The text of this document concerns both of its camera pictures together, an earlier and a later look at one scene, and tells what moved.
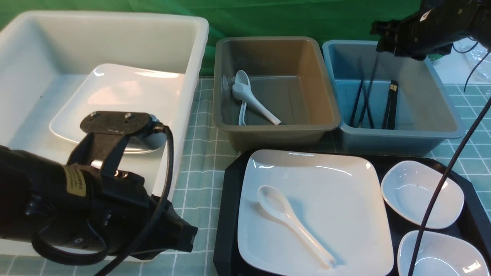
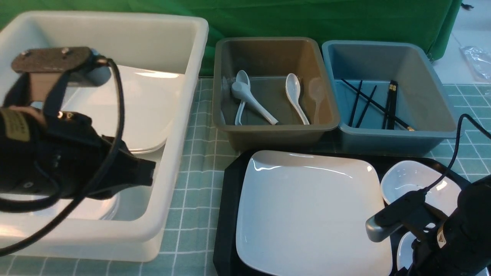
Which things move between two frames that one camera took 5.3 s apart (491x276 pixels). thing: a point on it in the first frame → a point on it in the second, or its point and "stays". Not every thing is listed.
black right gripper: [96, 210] → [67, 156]
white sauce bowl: [408, 188] stays
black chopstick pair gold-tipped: [389, 116] stays
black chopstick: [364, 94] → [366, 106]
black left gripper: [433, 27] → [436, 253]
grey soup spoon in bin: [243, 92] stays
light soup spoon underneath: [242, 76] stays
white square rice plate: [309, 213] stays
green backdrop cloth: [345, 20] stays
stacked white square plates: [115, 87] stays
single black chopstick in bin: [355, 104] stays
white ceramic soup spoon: [275, 201] → [293, 89]
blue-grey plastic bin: [387, 105] stays
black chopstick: [369, 93] → [353, 87]
